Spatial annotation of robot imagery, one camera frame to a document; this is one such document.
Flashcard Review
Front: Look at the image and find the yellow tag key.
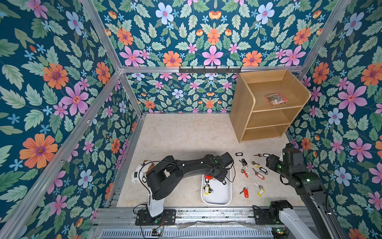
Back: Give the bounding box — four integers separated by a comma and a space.
251, 161, 260, 168
255, 183, 265, 197

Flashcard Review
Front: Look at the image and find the red tag key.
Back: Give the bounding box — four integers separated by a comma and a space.
239, 187, 249, 198
253, 168, 265, 180
241, 168, 249, 178

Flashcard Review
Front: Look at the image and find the key with black ring tag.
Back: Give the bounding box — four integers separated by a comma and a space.
240, 158, 248, 167

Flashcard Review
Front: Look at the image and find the pile of colourful key tags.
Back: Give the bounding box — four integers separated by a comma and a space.
203, 175, 213, 196

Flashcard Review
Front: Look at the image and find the white storage tray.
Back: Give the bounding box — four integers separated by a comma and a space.
201, 170, 233, 206

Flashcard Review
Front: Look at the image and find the wooden shelf cabinet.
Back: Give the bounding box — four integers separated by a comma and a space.
230, 70, 310, 142

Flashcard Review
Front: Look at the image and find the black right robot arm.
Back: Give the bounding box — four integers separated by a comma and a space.
266, 149, 346, 239

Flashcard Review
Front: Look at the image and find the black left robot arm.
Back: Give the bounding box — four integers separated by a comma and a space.
144, 152, 234, 218

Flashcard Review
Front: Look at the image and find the clear bag of small parts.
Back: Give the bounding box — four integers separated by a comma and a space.
265, 93, 288, 106

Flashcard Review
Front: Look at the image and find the white plush toy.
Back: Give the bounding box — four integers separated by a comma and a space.
131, 160, 155, 185

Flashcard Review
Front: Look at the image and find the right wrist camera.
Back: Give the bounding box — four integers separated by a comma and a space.
282, 143, 304, 167

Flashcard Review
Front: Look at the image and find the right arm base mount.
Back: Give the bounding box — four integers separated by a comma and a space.
252, 200, 293, 225

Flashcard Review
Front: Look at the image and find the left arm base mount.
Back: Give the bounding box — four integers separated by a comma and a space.
135, 208, 177, 226

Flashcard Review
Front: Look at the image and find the black wall hook rail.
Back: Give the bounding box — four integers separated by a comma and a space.
178, 66, 242, 74

